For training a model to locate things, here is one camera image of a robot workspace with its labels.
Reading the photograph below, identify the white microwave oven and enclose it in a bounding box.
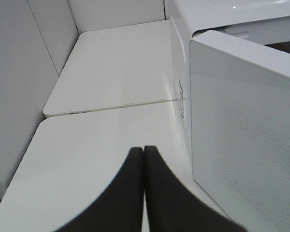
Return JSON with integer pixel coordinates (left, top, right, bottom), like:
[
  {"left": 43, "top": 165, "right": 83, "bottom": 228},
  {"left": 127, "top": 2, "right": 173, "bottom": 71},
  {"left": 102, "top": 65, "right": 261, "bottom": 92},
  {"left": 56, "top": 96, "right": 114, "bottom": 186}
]
[{"left": 168, "top": 0, "right": 290, "bottom": 158}]

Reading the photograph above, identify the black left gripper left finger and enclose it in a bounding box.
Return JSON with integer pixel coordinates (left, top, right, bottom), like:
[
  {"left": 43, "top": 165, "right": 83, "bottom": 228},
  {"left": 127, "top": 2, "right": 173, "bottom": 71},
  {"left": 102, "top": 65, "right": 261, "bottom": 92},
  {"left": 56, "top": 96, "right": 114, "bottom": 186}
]
[{"left": 57, "top": 147, "right": 144, "bottom": 232}]

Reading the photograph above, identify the white adjacent table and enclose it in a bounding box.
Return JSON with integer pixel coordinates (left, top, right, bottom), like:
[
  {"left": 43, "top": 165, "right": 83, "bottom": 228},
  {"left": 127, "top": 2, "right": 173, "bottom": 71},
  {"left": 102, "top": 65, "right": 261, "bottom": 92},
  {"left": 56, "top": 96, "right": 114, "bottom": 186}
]
[{"left": 43, "top": 20, "right": 175, "bottom": 118}]

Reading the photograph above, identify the white microwave door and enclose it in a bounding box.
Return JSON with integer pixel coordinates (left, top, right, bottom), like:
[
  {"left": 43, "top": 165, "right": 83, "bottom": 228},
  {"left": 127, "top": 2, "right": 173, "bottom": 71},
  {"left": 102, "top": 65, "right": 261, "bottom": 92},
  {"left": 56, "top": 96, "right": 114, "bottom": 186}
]
[{"left": 189, "top": 30, "right": 290, "bottom": 232}]

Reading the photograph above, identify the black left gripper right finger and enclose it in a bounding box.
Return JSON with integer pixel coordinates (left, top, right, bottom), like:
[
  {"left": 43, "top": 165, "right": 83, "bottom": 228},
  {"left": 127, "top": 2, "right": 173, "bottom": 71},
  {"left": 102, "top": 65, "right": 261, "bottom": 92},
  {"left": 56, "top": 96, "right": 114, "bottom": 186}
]
[{"left": 144, "top": 146, "right": 246, "bottom": 232}]

